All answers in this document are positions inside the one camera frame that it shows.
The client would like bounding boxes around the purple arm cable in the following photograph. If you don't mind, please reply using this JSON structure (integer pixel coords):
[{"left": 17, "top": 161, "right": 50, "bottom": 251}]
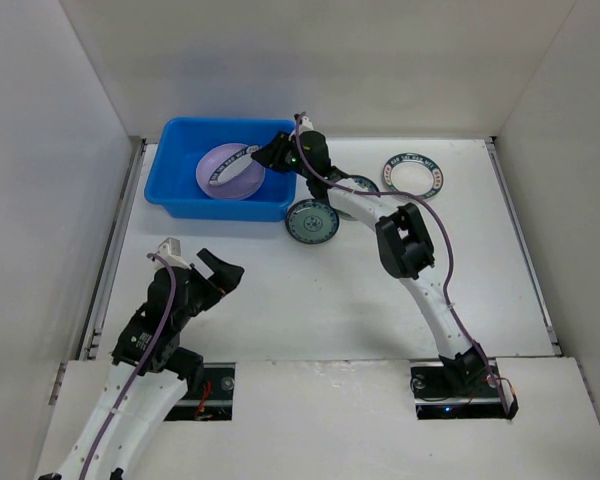
[
  {"left": 292, "top": 113, "right": 511, "bottom": 416},
  {"left": 77, "top": 252, "right": 179, "bottom": 480}
]

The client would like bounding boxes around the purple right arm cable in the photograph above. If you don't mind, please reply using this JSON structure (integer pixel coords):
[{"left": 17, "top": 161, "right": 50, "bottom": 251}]
[{"left": 292, "top": 113, "right": 511, "bottom": 416}]

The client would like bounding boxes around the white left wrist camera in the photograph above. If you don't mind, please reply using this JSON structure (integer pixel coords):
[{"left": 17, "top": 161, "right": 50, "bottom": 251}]
[{"left": 156, "top": 237, "right": 189, "bottom": 269}]

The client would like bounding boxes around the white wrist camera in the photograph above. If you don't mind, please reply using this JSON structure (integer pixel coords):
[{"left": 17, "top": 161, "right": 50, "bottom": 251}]
[
  {"left": 297, "top": 115, "right": 314, "bottom": 129},
  {"left": 156, "top": 237, "right": 189, "bottom": 269}
]

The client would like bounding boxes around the teal patterned small plate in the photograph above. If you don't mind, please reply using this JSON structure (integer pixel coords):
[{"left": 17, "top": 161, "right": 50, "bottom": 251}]
[
  {"left": 336, "top": 175, "right": 380, "bottom": 221},
  {"left": 284, "top": 199, "right": 340, "bottom": 245}
]

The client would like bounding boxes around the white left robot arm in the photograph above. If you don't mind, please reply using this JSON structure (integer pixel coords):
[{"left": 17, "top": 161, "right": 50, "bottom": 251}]
[{"left": 45, "top": 238, "right": 244, "bottom": 479}]

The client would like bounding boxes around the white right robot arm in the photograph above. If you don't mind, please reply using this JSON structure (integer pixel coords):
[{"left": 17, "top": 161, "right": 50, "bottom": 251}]
[{"left": 251, "top": 131, "right": 492, "bottom": 396}]

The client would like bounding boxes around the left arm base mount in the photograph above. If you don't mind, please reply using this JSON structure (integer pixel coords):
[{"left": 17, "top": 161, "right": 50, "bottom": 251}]
[{"left": 165, "top": 363, "right": 236, "bottom": 422}]

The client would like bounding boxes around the green rimmed white plate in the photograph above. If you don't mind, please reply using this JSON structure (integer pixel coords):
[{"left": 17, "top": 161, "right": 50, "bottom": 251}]
[
  {"left": 208, "top": 145, "right": 260, "bottom": 186},
  {"left": 382, "top": 152, "right": 444, "bottom": 199}
]

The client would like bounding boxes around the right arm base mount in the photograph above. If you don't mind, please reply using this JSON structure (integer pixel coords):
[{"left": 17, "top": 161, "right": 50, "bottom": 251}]
[{"left": 410, "top": 360, "right": 519, "bottom": 420}]

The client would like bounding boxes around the blue plastic bin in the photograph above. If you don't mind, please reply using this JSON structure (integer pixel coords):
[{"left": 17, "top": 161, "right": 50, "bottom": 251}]
[{"left": 144, "top": 117, "right": 296, "bottom": 222}]

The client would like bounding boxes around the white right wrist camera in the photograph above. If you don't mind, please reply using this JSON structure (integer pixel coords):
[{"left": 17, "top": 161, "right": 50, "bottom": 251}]
[{"left": 297, "top": 115, "right": 314, "bottom": 129}]

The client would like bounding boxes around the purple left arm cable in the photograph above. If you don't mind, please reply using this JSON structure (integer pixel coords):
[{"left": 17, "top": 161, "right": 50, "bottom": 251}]
[{"left": 77, "top": 252, "right": 179, "bottom": 480}]

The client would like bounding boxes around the purple plate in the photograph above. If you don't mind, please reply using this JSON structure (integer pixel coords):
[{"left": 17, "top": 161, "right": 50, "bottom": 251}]
[{"left": 196, "top": 143, "right": 265, "bottom": 200}]

